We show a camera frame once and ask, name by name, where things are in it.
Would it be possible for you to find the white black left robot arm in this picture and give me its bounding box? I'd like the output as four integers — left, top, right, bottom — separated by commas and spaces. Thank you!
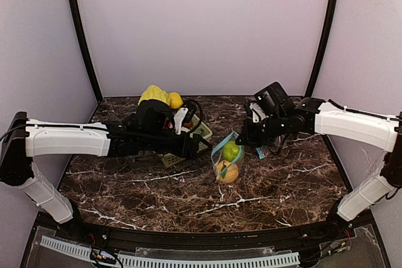
1, 99, 212, 224

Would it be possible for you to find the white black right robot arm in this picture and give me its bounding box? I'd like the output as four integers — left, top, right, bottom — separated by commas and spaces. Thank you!
236, 82, 401, 222

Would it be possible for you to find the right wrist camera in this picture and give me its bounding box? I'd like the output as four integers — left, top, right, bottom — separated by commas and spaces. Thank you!
244, 100, 267, 123

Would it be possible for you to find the pale green plastic basket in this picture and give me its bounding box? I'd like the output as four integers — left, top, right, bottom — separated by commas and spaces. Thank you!
158, 114, 212, 168

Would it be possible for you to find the yellow napa cabbage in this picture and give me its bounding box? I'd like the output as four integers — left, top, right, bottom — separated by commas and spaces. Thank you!
138, 85, 170, 106

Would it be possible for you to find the black frame post right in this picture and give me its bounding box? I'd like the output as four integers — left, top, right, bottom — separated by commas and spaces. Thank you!
304, 0, 337, 97

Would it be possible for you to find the black frame post left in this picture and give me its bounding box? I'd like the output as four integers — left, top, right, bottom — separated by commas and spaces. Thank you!
68, 0, 103, 104

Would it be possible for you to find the clear zip bag blue zipper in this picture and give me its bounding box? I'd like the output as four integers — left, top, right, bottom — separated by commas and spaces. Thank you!
256, 147, 267, 160

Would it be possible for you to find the orange pink peach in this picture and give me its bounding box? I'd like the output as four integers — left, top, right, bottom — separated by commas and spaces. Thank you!
216, 160, 239, 183

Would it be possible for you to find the yellow lemon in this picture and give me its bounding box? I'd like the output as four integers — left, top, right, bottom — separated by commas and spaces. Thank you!
168, 92, 183, 109

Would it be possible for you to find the black frame post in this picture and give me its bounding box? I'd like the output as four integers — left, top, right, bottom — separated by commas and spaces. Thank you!
68, 0, 103, 104
304, 0, 337, 97

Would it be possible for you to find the black front rail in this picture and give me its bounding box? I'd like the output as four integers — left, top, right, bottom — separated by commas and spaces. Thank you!
48, 220, 348, 251

